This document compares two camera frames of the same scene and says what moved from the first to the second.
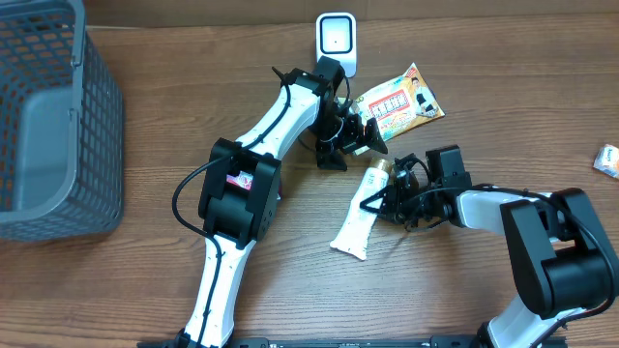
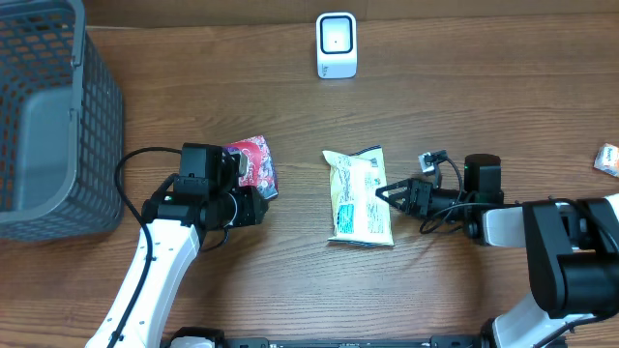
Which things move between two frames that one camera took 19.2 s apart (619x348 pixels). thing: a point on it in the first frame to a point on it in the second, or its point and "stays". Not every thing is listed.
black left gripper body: [338, 133] to [247, 213]
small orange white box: [606, 159] stays
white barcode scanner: [336, 37] stays
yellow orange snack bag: [400, 103] to [361, 215]
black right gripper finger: [380, 194] to [407, 201]
